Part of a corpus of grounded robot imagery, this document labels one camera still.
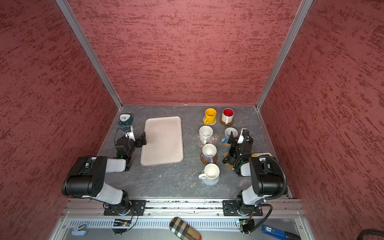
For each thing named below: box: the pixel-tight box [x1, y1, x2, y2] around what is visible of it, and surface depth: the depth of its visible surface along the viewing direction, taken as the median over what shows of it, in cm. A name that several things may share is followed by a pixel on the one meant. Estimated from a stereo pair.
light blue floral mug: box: [221, 126, 239, 144], surface depth 94 cm
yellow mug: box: [203, 108, 217, 125], surface depth 106 cm
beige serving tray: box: [140, 116, 184, 167], surface depth 100 cm
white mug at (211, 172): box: [198, 163, 221, 181], surface depth 80 cm
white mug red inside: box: [221, 107, 235, 125], surface depth 107 cm
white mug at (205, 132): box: [199, 125, 214, 145], surface depth 98 cm
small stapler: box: [71, 222, 87, 236], surface depth 68 cm
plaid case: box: [169, 217, 202, 240], surface depth 67 cm
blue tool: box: [261, 224, 302, 240], surface depth 67 cm
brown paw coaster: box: [223, 151, 234, 170], surface depth 91 cm
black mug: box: [222, 155, 237, 166], surface depth 89 cm
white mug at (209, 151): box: [202, 143, 217, 164], surface depth 89 cm
